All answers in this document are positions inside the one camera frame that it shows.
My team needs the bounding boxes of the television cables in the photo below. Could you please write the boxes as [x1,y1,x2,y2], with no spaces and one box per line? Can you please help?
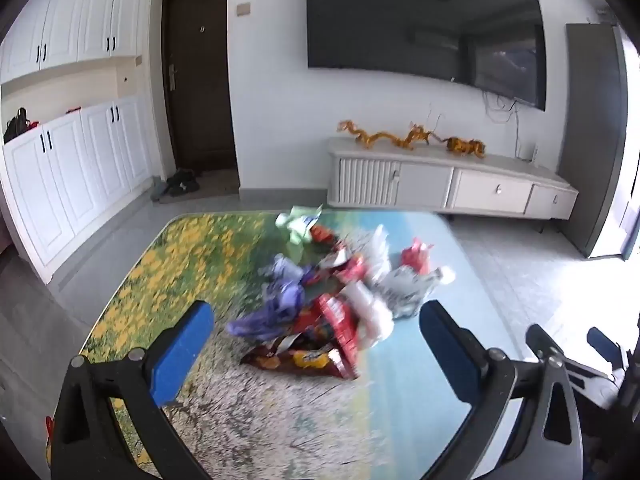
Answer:
[482,91,521,161]

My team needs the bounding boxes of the grey wall panel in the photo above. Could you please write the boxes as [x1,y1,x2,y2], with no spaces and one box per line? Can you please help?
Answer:
[557,22,631,258]

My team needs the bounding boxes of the red and white wrapper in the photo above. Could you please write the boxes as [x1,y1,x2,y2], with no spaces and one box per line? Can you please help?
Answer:
[307,225,341,251]

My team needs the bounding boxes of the wall-mounted black television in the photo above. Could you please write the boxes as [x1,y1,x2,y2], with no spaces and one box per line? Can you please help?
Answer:
[306,0,547,111]

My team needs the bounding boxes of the black bag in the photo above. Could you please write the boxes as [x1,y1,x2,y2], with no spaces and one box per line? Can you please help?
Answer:
[4,108,32,143]

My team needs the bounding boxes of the white television cabinet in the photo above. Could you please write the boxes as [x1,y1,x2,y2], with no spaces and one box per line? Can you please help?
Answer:
[327,136,579,233]

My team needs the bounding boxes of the golden tiger ornament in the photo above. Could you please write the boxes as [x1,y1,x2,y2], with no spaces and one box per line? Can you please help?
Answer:
[446,136,487,159]

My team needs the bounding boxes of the large purple plastic bag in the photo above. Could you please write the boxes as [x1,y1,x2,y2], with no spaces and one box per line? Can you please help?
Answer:
[225,280,308,341]

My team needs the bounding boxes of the red crumpled wrapper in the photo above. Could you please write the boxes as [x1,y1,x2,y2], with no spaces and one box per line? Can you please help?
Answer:
[400,237,436,276]

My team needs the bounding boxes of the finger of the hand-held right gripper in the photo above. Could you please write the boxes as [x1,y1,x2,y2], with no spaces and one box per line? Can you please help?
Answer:
[526,324,558,358]
[586,326,628,366]

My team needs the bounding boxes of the golden dragon ornament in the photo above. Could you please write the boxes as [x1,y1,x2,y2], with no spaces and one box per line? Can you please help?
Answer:
[337,120,441,151]

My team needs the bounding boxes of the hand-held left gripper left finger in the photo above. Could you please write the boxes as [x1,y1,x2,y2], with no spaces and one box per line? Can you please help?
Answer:
[50,300,216,480]

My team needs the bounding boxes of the clear plastic bag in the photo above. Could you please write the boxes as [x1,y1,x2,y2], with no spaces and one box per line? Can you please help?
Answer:
[350,280,396,348]

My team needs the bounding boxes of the white upper wall cupboards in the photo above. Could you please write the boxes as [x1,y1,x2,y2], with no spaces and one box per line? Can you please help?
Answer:
[0,0,143,83]

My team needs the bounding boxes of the brown snack packet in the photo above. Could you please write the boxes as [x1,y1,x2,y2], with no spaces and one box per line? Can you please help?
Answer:
[240,342,361,381]

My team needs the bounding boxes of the red snack packet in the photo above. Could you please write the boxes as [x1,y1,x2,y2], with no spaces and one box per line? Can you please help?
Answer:
[312,292,368,361]

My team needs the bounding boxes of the green wrapper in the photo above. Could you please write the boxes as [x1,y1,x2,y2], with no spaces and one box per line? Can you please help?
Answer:
[275,204,325,246]

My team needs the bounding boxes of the white lower cupboards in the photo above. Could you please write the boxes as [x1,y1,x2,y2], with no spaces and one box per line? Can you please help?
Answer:
[2,95,153,271]

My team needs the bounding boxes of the dark brown entrance door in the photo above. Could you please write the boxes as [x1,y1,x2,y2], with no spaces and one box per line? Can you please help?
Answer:
[161,0,238,173]

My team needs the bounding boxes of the small purple wrapper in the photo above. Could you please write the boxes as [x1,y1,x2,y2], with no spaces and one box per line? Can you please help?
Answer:
[257,254,313,286]

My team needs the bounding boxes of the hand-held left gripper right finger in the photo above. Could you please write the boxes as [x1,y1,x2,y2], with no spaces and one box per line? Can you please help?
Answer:
[419,301,588,480]

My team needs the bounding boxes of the red flat packet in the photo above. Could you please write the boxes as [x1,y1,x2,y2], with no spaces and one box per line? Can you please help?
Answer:
[320,250,371,288]

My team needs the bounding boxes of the black shoes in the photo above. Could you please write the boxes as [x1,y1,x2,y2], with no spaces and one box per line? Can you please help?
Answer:
[165,169,200,196]

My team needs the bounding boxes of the white and grey plastic bag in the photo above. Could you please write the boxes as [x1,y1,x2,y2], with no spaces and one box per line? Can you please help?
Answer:
[375,265,456,318]

